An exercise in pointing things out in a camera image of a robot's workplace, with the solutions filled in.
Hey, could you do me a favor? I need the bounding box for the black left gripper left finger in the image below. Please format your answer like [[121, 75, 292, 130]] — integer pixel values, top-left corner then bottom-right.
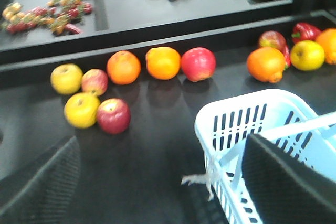
[[1, 136, 80, 223]]

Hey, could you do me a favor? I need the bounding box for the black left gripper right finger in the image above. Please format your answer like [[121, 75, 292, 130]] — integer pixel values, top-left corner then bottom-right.
[[242, 134, 335, 223]]

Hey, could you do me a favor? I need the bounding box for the light blue plastic basket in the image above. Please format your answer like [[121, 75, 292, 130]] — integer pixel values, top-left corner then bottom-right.
[[194, 89, 335, 223]]

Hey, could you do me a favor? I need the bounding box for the yellow apple front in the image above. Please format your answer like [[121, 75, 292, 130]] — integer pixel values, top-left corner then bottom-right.
[[64, 92, 100, 129]]

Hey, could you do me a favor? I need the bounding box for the dark red apple small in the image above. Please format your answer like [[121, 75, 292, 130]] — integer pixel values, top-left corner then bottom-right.
[[96, 98, 131, 134]]

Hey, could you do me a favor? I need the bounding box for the yellow apple far left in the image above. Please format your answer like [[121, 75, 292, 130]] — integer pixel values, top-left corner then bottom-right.
[[50, 63, 83, 95]]

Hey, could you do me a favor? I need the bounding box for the pink apple small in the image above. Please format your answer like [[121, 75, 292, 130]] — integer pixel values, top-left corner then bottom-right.
[[81, 69, 109, 96]]

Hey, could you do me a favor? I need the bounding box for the orange with navel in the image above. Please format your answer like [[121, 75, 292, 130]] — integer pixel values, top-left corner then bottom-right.
[[246, 47, 286, 83]]

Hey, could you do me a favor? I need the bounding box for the red chili pepper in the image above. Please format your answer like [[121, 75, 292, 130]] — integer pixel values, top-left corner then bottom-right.
[[282, 45, 291, 70]]

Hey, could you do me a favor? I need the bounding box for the orange left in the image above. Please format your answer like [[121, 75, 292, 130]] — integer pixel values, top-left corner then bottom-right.
[[106, 50, 141, 85]]

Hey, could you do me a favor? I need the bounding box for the red yellow apple back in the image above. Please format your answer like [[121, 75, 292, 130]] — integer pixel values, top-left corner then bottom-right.
[[258, 30, 287, 51]]

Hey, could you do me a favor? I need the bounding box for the red apple far left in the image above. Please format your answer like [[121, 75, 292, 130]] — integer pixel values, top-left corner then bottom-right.
[[181, 47, 216, 82]]

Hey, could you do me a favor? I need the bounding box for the black wooden produce display stand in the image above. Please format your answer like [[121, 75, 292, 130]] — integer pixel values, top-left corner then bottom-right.
[[1, 0, 335, 223]]

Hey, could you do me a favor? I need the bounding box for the round orange right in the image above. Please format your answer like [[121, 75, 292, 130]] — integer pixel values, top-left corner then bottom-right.
[[315, 28, 336, 65]]

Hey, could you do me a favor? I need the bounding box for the red bell pepper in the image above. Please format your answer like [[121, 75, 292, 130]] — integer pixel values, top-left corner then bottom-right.
[[291, 23, 322, 44]]

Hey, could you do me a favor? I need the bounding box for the white tag string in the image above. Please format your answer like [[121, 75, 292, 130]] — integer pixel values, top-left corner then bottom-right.
[[180, 155, 224, 202]]

